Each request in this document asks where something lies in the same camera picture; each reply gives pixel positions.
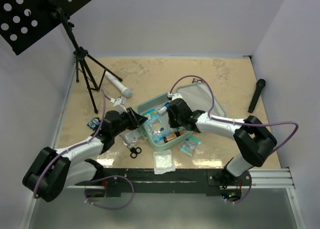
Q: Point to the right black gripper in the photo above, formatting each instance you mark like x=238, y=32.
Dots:
x=171, y=123

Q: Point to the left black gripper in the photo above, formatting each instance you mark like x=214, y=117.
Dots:
x=136, y=120

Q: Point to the blue label bandage roll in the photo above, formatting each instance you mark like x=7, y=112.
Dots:
x=163, y=109

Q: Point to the mint green medicine case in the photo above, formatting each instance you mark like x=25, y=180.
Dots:
x=198, y=98

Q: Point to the blue plaster packet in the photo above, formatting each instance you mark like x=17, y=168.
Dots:
x=154, y=125

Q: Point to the brown medicine bottle orange cap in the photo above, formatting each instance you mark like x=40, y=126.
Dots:
x=172, y=136

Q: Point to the teal cotton swab bag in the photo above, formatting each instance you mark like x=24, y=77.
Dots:
x=190, y=145

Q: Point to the white gauze pad packet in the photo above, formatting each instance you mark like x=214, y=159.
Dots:
x=163, y=162

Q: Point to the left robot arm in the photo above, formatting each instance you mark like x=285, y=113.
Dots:
x=56, y=169

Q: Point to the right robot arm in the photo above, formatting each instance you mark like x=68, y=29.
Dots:
x=255, y=142

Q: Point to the small clear plaster bag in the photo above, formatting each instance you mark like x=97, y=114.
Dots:
x=134, y=136

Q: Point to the white microphone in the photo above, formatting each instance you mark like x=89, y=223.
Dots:
x=125, y=91

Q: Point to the red owl toy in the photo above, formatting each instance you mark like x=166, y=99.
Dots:
x=195, y=80

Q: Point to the blue owl toy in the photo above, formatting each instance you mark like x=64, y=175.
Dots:
x=94, y=123

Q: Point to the black microphone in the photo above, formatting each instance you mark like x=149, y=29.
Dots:
x=260, y=84

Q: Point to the black perforated music stand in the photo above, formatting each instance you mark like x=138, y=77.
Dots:
x=24, y=22

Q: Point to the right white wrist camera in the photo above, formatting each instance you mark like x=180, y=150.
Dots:
x=173, y=96

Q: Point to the black handled scissors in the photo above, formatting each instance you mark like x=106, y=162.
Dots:
x=134, y=151

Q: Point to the black base frame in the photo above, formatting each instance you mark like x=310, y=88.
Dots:
x=181, y=181

